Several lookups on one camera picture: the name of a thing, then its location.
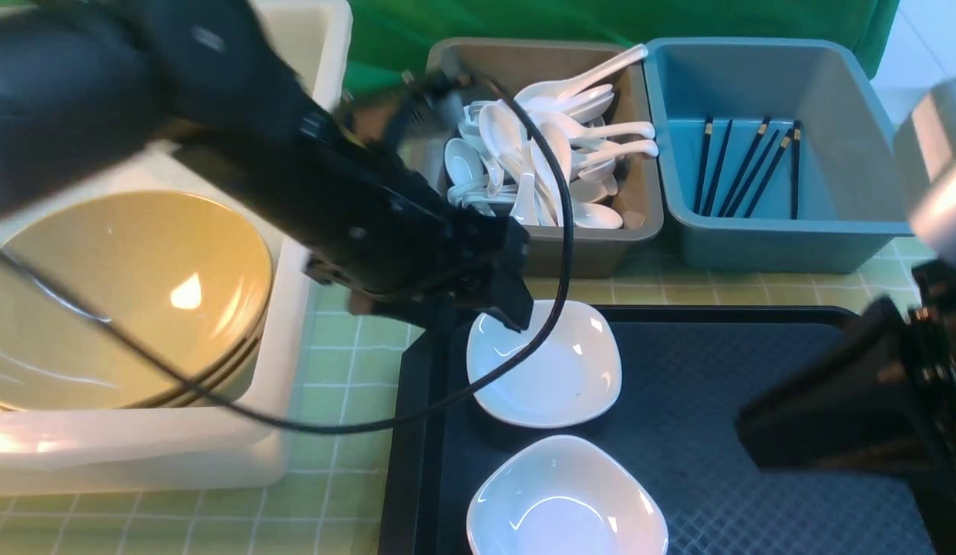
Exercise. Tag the black chopstick in bin middle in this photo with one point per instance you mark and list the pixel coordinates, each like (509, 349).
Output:
(733, 189)

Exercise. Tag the white square dish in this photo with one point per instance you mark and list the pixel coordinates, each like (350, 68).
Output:
(574, 376)
(564, 495)

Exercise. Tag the white spoon front of pile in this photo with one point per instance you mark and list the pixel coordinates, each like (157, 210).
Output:
(596, 216)

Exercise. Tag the black chopstick in bin rightmost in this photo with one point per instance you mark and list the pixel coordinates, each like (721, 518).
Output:
(795, 174)

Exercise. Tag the black chopstick pair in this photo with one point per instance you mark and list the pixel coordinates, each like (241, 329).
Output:
(774, 161)

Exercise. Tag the green checkered table mat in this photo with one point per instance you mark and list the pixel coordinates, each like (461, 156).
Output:
(330, 498)

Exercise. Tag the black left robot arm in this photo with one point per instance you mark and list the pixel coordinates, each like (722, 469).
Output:
(85, 86)

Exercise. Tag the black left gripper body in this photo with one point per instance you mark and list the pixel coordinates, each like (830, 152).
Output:
(473, 263)

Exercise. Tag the large white plastic tub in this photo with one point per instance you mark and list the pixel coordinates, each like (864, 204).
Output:
(81, 452)

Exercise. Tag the blue plastic chopstick bin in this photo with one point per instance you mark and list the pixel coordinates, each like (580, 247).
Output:
(850, 201)

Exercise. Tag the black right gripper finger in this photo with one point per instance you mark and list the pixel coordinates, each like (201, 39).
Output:
(855, 408)

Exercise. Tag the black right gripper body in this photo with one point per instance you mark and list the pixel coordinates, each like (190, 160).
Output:
(929, 355)

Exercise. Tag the white spoon lower right handle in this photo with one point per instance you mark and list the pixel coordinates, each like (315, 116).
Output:
(599, 164)

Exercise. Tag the tan noodle bowl in tub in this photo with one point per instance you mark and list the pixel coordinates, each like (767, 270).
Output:
(230, 376)

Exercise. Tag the white square dish front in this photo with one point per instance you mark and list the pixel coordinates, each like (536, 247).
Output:
(564, 495)

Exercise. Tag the black chopstick in bin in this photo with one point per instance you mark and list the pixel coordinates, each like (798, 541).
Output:
(703, 163)
(795, 174)
(733, 189)

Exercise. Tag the white spoon of pile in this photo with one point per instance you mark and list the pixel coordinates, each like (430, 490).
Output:
(567, 88)
(596, 216)

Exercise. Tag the tan noodle bowl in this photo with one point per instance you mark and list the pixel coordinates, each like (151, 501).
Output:
(230, 376)
(186, 276)

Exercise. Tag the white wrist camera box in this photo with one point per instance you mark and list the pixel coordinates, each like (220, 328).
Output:
(925, 148)

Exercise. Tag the white spoon long handle right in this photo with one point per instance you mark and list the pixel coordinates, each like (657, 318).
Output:
(572, 130)

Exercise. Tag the white spoon top of pile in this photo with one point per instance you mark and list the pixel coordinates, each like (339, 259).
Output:
(567, 88)

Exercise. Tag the black plastic serving tray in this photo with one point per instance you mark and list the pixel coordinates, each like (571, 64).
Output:
(687, 370)

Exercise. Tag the black chopstick leftmost in bin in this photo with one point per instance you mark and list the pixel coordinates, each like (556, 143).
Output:
(703, 163)

